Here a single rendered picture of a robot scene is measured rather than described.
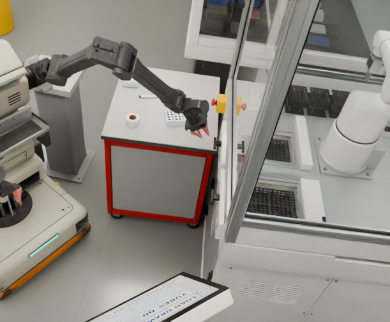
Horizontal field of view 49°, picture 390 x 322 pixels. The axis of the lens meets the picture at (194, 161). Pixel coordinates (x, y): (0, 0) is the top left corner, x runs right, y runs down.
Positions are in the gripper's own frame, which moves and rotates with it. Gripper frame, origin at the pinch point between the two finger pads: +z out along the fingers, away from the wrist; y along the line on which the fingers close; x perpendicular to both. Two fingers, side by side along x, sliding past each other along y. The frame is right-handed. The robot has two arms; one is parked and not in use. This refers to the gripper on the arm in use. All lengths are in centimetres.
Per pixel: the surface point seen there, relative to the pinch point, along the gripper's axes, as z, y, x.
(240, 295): 51, -6, -51
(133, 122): -5.0, -38.4, 21.5
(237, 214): -6, 17, -52
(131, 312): -17, -11, -87
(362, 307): 79, 41, -52
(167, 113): 4.0, -25.0, 31.6
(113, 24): 31, -126, 247
